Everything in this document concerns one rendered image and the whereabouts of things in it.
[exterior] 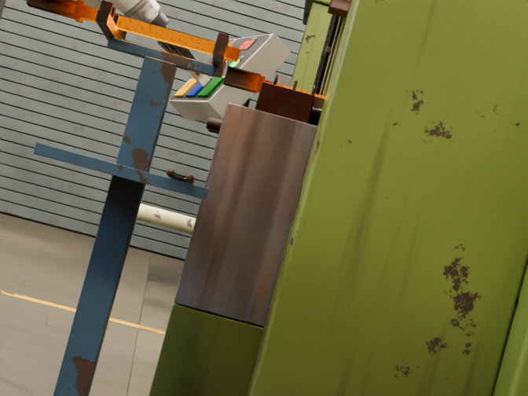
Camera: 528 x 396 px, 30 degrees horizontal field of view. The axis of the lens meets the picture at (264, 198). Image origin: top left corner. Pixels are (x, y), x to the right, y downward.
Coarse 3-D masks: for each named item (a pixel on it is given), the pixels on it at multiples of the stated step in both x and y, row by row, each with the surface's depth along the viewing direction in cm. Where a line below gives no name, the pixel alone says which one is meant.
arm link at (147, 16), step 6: (144, 0) 263; (150, 0) 264; (138, 6) 262; (144, 6) 263; (150, 6) 264; (156, 6) 265; (132, 12) 263; (138, 12) 263; (144, 12) 263; (150, 12) 264; (156, 12) 265; (132, 18) 265; (138, 18) 264; (144, 18) 264; (150, 18) 264
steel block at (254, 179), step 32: (224, 128) 211; (256, 128) 211; (288, 128) 211; (224, 160) 211; (256, 160) 211; (288, 160) 211; (224, 192) 211; (256, 192) 211; (288, 192) 211; (224, 224) 211; (256, 224) 211; (288, 224) 211; (192, 256) 211; (224, 256) 211; (256, 256) 211; (192, 288) 211; (224, 288) 211; (256, 288) 211; (256, 320) 211
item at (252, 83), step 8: (232, 72) 233; (240, 72) 233; (248, 72) 232; (224, 80) 233; (232, 80) 233; (240, 80) 233; (248, 80) 233; (256, 80) 233; (264, 80) 231; (240, 88) 233; (248, 88) 232; (256, 88) 233; (288, 88) 232; (320, 96) 232
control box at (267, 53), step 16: (256, 48) 277; (272, 48) 276; (240, 64) 275; (256, 64) 275; (272, 64) 277; (208, 96) 273; (224, 96) 272; (240, 96) 274; (192, 112) 290; (208, 112) 278; (224, 112) 272
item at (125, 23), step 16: (32, 0) 184; (48, 0) 184; (64, 0) 184; (80, 0) 183; (80, 16) 184; (96, 16) 184; (144, 32) 185; (160, 32) 185; (176, 32) 185; (192, 48) 186; (208, 48) 186
